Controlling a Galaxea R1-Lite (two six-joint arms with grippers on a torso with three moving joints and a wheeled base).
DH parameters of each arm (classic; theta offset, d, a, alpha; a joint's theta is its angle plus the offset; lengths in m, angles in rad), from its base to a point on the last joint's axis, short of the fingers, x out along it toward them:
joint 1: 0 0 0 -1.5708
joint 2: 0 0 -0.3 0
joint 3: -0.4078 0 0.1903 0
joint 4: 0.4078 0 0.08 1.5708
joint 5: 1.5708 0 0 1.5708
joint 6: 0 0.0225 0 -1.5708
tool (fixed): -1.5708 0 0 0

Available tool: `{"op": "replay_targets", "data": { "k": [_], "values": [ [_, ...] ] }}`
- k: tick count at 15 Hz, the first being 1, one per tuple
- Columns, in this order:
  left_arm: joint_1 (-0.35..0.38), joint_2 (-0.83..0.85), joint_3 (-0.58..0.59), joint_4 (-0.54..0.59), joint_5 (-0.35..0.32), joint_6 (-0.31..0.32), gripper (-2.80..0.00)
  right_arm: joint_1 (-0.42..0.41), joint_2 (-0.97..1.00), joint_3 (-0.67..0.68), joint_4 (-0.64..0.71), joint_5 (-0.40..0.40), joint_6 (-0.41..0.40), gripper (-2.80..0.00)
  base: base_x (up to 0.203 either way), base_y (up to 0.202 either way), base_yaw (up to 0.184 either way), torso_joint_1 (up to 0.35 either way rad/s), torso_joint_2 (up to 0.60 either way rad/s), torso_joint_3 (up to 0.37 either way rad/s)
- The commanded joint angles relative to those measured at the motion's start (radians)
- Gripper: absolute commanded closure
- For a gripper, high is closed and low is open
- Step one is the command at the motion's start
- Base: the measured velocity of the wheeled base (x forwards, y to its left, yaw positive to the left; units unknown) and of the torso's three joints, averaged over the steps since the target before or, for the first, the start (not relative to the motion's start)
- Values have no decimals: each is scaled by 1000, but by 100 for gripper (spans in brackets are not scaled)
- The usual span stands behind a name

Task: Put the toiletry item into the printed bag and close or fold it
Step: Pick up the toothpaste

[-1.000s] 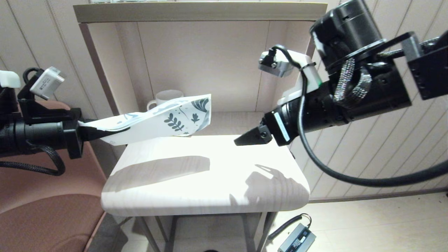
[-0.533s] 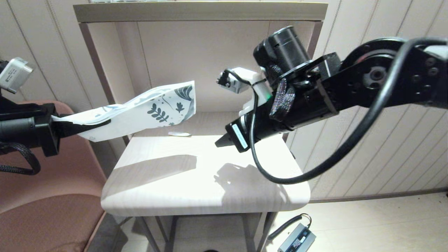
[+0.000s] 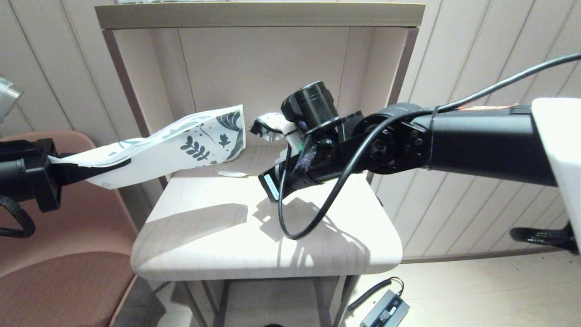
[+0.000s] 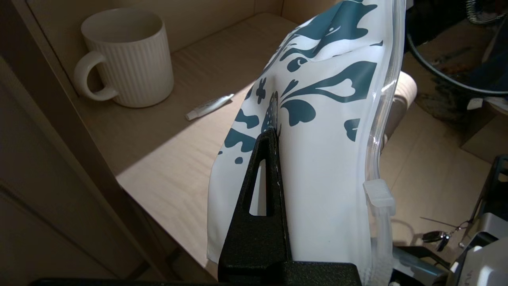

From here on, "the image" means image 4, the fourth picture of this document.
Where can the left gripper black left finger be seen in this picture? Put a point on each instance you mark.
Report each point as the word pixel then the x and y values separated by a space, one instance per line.
pixel 258 246

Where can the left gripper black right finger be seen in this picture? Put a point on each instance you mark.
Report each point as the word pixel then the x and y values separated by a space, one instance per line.
pixel 325 274

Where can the white floral pouch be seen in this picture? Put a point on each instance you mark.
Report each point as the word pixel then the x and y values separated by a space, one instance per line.
pixel 325 159

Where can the small white toothpaste tube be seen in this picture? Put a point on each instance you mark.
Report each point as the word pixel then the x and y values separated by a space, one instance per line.
pixel 208 107

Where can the white black robot base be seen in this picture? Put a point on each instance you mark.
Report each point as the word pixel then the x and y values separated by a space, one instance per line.
pixel 476 266

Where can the key bunch with fob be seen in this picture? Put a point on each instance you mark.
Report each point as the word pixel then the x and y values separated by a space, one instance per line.
pixel 434 237

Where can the light wooden shelf desk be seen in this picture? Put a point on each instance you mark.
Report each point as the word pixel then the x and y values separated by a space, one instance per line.
pixel 158 139

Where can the white ribbed mug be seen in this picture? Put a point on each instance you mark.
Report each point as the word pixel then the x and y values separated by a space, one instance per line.
pixel 135 63

